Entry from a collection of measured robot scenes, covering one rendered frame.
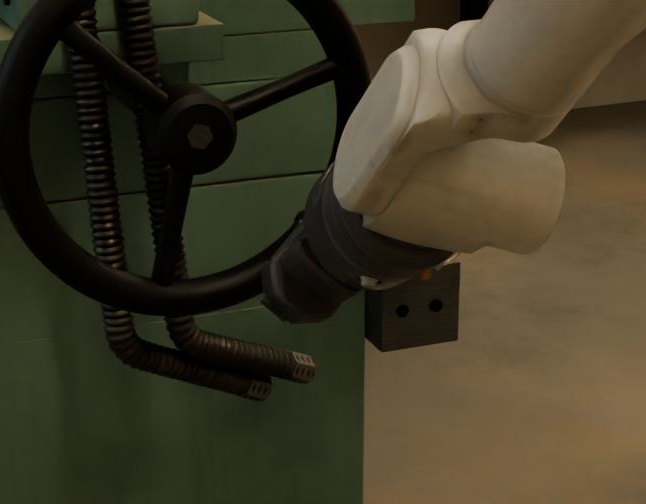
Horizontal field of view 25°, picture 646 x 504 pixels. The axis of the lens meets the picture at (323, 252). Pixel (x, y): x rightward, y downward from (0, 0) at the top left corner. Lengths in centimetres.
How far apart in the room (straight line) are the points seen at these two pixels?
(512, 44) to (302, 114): 58
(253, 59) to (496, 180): 49
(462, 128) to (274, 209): 57
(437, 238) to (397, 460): 151
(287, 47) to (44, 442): 41
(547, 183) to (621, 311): 215
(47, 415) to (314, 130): 34
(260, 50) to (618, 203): 247
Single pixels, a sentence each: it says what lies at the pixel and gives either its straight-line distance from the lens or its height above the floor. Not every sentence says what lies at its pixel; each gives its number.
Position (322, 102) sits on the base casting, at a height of 77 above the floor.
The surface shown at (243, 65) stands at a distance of 126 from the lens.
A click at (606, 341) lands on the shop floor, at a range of 282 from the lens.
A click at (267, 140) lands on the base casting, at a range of 128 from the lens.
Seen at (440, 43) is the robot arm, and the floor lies 93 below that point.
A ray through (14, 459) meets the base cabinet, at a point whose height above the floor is 48.
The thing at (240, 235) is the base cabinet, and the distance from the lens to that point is 130.
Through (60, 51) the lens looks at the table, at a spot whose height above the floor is 86.
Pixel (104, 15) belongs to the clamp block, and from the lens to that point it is 112.
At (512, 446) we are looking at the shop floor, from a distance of 239.
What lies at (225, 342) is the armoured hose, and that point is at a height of 61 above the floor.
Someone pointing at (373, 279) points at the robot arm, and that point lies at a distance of 91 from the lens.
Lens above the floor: 108
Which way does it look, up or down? 19 degrees down
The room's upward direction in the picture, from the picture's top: straight up
